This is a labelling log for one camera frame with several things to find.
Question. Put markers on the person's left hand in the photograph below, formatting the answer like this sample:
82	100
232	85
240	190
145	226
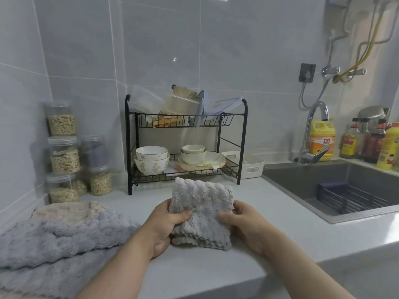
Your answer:
159	227

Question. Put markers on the person's right hand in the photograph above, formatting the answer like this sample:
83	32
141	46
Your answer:
252	230

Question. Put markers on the grey checked towel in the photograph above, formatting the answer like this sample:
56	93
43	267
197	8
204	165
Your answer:
202	199

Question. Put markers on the pile of fluffy cloths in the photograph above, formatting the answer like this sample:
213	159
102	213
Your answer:
62	239

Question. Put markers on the person's left forearm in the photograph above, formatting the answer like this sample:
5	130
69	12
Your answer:
118	270

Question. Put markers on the person's right forearm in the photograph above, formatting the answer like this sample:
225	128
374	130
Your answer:
299	270

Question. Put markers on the white plastic basket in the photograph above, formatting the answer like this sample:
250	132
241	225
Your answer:
252	171

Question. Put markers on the white orange printed mat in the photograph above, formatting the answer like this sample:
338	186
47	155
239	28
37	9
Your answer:
173	168

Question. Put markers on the grey kitchen sink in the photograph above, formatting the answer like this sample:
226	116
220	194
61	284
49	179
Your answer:
290	180

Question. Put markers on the small bowls on plates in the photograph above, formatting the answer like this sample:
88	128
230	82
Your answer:
190	168

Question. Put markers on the small clear jar of oats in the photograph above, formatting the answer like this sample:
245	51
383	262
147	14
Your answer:
100	183

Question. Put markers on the pale green rice paddle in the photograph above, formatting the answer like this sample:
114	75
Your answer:
214	165

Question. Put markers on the small white bowl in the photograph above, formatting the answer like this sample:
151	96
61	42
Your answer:
193	148
193	158

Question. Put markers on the blue sink drain rack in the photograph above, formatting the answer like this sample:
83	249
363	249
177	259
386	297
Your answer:
332	188

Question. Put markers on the chrome faucet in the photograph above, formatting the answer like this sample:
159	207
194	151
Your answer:
308	158

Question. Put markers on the clear jar grey contents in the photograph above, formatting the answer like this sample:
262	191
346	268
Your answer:
93	155

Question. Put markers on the short clear plastic jar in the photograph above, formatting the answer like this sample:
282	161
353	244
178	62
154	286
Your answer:
62	194

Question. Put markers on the yellow dish cloth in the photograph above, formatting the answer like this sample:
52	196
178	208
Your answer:
166	122

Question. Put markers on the yellow detergent bottle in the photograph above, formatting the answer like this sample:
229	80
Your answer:
322	143

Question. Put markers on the grey plastic lid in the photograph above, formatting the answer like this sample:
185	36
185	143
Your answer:
201	112

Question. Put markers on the clear plastic food container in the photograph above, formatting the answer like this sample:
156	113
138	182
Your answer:
146	101

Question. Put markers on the blue rimmed container lid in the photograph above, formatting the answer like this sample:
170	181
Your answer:
224	105

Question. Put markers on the tan lid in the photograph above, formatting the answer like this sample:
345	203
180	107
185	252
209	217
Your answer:
184	91

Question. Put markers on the group of condiment bottles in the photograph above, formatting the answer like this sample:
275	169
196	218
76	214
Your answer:
372	149

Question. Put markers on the yellow squeeze bottle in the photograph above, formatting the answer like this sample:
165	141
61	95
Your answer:
388	149

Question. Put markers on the steel pot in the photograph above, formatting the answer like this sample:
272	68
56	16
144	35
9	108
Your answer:
372	113

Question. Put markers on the chrome water valve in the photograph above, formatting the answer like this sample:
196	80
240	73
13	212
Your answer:
357	72
330	71

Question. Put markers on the metal water pipe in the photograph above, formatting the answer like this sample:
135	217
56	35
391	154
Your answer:
330	52
374	42

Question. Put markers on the black wall socket with plug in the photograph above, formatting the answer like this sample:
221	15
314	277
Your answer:
307	72

